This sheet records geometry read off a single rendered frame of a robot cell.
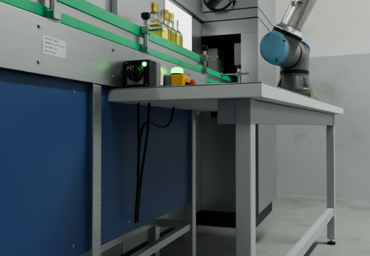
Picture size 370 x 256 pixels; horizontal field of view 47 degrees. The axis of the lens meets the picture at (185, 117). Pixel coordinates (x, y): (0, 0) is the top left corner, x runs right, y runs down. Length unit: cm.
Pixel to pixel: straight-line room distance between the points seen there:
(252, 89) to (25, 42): 51
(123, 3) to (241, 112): 96
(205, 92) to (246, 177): 23
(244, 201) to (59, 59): 55
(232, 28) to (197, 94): 179
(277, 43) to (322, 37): 266
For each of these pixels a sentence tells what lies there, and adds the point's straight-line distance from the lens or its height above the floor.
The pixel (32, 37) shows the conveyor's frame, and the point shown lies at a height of 83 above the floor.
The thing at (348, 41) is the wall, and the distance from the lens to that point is 425.
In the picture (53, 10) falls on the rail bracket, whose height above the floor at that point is 90.
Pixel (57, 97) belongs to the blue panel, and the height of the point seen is 71.
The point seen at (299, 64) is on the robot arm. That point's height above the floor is 89.
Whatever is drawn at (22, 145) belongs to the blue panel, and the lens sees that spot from 94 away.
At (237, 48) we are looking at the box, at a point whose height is 117.
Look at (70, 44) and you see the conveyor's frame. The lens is 104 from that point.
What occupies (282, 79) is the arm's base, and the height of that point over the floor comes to 84.
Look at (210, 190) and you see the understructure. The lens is 284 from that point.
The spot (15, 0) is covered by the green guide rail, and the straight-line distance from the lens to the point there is 95.
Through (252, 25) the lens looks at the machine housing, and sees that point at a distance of 281.
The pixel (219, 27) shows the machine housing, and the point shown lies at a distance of 286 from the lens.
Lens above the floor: 65
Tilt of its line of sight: 1 degrees up
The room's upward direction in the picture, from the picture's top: straight up
